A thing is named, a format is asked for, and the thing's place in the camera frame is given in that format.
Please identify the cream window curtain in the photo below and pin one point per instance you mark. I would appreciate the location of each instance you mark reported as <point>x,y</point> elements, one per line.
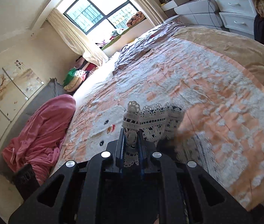
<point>75,39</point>

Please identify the peach bunny bedspread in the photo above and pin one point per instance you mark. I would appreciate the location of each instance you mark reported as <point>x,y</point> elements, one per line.
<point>215,78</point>

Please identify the grey headboard cushion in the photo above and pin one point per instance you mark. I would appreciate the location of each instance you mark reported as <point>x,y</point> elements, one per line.
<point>51,90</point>

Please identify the pink blanket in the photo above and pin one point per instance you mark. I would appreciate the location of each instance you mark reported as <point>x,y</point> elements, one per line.
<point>39,143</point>

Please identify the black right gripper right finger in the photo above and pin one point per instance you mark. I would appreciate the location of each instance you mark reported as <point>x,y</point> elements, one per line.
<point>185,193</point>

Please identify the blue denim pants lace hem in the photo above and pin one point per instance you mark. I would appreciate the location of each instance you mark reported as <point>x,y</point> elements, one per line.
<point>158,124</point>

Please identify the black framed window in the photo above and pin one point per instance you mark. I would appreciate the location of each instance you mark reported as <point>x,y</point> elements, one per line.
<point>87,16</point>

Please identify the white low tv cabinet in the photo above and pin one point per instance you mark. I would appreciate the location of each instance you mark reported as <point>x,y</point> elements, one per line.
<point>197,13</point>

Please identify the blossom tree wall painting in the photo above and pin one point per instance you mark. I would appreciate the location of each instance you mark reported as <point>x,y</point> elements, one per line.
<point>17,84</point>

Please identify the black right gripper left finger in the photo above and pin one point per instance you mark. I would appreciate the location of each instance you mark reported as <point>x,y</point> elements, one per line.
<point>71,194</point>

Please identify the purple crumpled quilt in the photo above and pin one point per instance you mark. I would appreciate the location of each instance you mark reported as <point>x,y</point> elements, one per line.
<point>130,53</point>

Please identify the colourful folded clothes pile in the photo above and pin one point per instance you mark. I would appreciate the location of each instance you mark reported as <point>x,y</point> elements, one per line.
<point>80,72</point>

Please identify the white drawer cabinet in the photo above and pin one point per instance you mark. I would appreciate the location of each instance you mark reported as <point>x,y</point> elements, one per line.
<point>238,16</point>

